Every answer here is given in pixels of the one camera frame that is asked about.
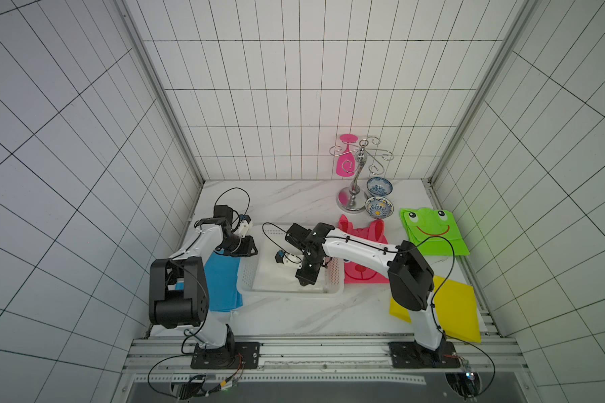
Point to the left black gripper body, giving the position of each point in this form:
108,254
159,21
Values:
236,246

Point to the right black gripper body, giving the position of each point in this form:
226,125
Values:
308,272

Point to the blue raincoat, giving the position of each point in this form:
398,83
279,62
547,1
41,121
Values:
221,275

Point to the white plastic perforated basket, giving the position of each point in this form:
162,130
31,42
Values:
333,274

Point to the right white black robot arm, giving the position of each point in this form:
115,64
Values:
411,281

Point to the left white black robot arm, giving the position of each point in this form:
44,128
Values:
178,290

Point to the pink bunny face raincoat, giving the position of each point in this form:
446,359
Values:
359,274

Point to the green frog face raincoat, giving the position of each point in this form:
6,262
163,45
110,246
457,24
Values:
435,230

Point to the yellow folded raincoat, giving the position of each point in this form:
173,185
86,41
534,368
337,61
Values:
456,310

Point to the silver metal glass rack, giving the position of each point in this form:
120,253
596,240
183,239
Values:
369,155

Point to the near blue patterned bowl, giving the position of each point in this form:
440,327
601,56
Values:
379,207

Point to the blue patterned bowl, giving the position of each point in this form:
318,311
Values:
379,207
379,186

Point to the pink plastic wine glass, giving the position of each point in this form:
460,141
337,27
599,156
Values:
346,161

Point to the far blue patterned bowl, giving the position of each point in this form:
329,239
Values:
379,186

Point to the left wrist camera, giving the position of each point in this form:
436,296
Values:
243,226

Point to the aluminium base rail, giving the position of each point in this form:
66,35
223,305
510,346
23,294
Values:
378,358

